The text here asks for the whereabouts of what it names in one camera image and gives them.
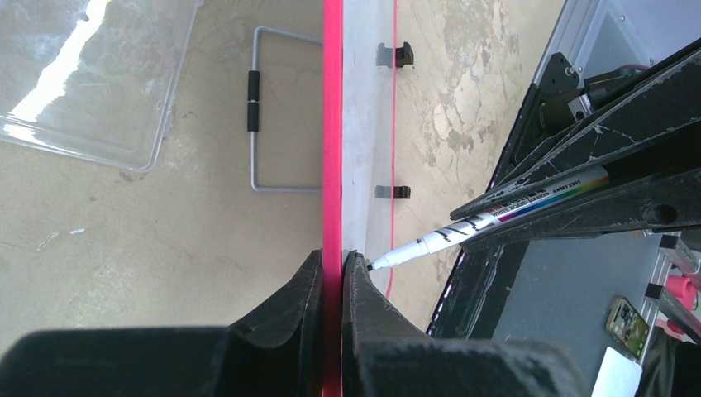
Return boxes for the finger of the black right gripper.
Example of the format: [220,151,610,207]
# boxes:
[450,41,700,221]
[461,166,700,252]

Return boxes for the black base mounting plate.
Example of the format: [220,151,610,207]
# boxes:
[427,50,659,384]

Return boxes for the white dry erase marker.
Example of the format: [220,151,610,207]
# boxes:
[367,167,610,271]

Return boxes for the smartphone on table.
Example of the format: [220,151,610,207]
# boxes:
[605,296,650,360]

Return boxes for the aluminium frame rail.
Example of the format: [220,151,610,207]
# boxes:
[532,0,606,84]

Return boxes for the pink object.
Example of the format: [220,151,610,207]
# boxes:
[646,275,700,343]

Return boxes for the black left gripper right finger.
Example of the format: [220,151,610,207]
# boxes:
[341,251,589,396]

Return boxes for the grey wire whiteboard stand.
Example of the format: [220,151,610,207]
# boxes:
[246,26,322,194]

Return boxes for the red framed whiteboard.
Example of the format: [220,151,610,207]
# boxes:
[322,1,397,396]

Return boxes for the clear plastic box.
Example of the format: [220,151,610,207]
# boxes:
[1,1,200,172]

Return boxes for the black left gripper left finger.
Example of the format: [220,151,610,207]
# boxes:
[1,251,323,396]

